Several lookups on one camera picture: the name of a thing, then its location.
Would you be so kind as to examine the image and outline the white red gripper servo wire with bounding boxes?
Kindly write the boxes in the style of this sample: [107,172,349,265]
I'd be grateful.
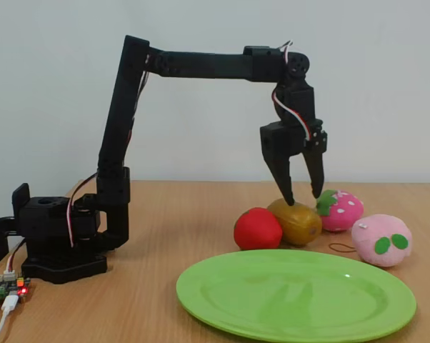
[271,40,313,142]

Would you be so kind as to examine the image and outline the red tomato plush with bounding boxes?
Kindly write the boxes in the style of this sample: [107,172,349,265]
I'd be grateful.
[234,207,284,251]

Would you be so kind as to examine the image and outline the green oval plate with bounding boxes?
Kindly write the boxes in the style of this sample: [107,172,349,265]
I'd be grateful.
[175,249,418,343]

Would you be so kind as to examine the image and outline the white red shoulder servo wire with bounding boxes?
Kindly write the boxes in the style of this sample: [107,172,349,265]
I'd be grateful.
[66,172,99,249]

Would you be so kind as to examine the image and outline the white USB cable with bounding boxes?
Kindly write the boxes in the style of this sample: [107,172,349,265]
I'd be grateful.
[0,294,20,343]

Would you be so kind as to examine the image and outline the small controller circuit board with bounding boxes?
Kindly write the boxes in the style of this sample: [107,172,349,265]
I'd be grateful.
[0,272,34,307]

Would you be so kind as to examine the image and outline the brown kiwi fruit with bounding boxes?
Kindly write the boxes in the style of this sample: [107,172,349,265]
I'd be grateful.
[266,198,324,247]

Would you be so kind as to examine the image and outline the pink strawberry plush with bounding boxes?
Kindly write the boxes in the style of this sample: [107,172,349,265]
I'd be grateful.
[314,189,365,234]

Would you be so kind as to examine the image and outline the white red board wire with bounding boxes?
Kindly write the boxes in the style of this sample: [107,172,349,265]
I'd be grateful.
[6,238,27,283]

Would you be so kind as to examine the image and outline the pale pink peach plush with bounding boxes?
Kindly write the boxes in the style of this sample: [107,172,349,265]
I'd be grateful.
[328,213,414,269]

